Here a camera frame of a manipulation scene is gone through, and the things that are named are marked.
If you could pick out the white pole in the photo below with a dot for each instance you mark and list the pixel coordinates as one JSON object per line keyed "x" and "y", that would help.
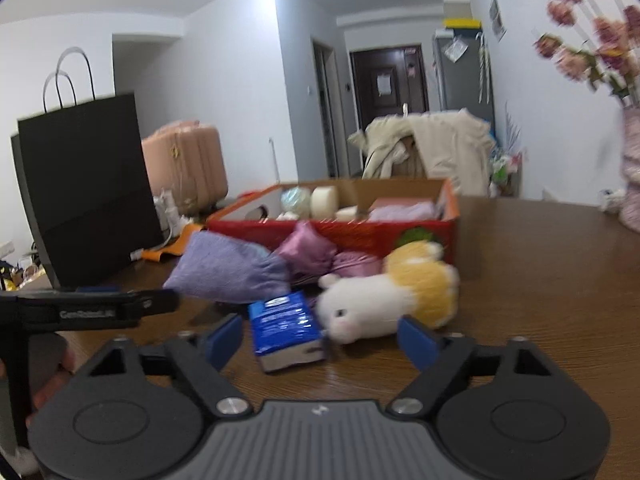
{"x": 273, "y": 160}

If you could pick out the pink suitcase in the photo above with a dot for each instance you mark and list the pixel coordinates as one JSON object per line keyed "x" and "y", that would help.
{"x": 190, "y": 165}

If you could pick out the white and yellow plush toy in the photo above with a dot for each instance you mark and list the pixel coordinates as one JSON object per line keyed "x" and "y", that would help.
{"x": 380, "y": 295}

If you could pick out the wall electrical panel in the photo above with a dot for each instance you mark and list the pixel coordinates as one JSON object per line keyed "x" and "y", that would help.
{"x": 496, "y": 17}

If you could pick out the lavender cloth pouch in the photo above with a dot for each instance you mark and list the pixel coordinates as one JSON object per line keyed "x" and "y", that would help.
{"x": 220, "y": 270}

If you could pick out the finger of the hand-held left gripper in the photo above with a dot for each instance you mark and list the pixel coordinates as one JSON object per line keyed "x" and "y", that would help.
{"x": 97, "y": 290}
{"x": 157, "y": 302}

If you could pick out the white paper notice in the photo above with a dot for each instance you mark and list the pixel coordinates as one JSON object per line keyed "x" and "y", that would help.
{"x": 384, "y": 85}

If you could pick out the lilac towel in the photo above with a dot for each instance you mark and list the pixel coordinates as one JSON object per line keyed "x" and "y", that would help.
{"x": 400, "y": 213}

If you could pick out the grey refrigerator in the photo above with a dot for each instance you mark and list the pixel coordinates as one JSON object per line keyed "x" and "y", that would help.
{"x": 457, "y": 85}

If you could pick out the cluttered storage rack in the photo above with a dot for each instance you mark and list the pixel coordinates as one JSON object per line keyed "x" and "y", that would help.
{"x": 506, "y": 172}

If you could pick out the brown chair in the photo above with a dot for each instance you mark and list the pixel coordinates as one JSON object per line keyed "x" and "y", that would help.
{"x": 415, "y": 160}

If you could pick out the white foam piece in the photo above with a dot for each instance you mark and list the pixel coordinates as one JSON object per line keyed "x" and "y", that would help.
{"x": 287, "y": 216}

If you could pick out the white round puck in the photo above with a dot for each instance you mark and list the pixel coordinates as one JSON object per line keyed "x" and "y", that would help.
{"x": 346, "y": 213}

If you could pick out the speckled pink vase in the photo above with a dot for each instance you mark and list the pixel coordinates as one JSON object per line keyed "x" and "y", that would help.
{"x": 631, "y": 175}

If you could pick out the dried pink roses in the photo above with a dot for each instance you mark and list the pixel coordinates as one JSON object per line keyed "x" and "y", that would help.
{"x": 575, "y": 60}

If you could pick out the blue tissue pack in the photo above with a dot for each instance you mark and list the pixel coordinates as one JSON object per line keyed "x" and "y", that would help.
{"x": 285, "y": 320}

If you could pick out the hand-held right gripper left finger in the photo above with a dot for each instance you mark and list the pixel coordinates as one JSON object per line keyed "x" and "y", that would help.
{"x": 225, "y": 340}

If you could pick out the grey interior door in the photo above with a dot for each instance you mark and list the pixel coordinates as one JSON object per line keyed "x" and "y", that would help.
{"x": 326, "y": 110}

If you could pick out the clear plastic document pouch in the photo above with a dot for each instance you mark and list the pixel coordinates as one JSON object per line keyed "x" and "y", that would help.
{"x": 455, "y": 50}

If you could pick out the small white jar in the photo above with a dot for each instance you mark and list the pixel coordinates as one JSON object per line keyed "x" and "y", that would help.
{"x": 610, "y": 201}

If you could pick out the white folded umbrella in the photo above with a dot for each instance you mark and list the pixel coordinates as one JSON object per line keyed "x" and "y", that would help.
{"x": 483, "y": 67}

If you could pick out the yellow box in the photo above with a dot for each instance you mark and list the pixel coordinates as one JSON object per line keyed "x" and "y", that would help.
{"x": 461, "y": 22}

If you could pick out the purple satin pouch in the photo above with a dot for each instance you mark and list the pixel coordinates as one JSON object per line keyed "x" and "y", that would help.
{"x": 307, "y": 252}

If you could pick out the black paper bag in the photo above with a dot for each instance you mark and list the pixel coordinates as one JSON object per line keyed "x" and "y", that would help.
{"x": 90, "y": 185}

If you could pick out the beige coat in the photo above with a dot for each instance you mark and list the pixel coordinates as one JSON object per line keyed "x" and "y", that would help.
{"x": 450, "y": 145}

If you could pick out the dark brown entrance door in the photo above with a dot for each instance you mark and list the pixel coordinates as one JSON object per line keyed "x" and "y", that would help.
{"x": 387, "y": 110}

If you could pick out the pale decorative branches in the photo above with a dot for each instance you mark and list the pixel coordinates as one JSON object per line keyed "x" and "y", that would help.
{"x": 512, "y": 130}

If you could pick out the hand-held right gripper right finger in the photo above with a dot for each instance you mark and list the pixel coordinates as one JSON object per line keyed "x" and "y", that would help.
{"x": 417, "y": 342}

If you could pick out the red cardboard box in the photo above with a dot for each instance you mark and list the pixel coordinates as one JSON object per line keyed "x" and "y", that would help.
{"x": 370, "y": 237}

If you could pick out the person's left hand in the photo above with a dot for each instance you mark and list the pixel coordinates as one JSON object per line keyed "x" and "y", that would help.
{"x": 47, "y": 365}

